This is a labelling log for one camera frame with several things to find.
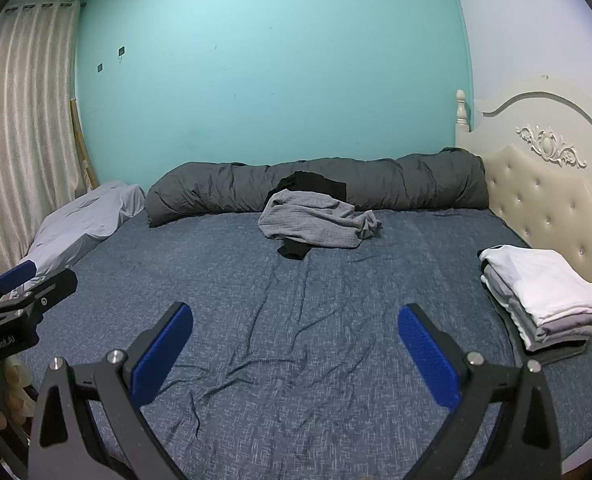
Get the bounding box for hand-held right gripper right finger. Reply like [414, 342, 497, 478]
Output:
[397, 303, 562, 480]

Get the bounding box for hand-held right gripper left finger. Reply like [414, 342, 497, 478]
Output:
[28, 301, 194, 480]

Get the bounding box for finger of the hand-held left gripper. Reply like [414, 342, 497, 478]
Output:
[0, 261, 39, 294]
[5, 268, 79, 320]

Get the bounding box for grey fleece pants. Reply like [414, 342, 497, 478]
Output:
[257, 189, 383, 251]

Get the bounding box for person's left hand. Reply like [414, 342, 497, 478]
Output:
[0, 357, 35, 432]

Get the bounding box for light grey pillow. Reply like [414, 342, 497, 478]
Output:
[23, 181, 146, 286]

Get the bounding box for light grey folded garment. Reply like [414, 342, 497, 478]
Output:
[482, 270, 592, 352]

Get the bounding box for dark grey folded garment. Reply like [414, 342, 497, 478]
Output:
[496, 305, 589, 367]

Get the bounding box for white folded shirt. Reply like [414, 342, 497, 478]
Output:
[478, 245, 592, 326]

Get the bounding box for blue patterned bed sheet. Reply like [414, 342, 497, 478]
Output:
[13, 207, 592, 480]

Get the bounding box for wooden slat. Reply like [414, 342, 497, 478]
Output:
[70, 100, 100, 191]

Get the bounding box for beige striped curtain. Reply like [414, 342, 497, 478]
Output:
[0, 0, 84, 286]

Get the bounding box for rolled dark grey duvet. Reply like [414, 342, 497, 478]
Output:
[144, 147, 489, 228]

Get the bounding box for cream tufted headboard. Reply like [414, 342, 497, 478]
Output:
[455, 76, 592, 311]

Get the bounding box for black garment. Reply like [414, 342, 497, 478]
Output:
[275, 171, 348, 261]

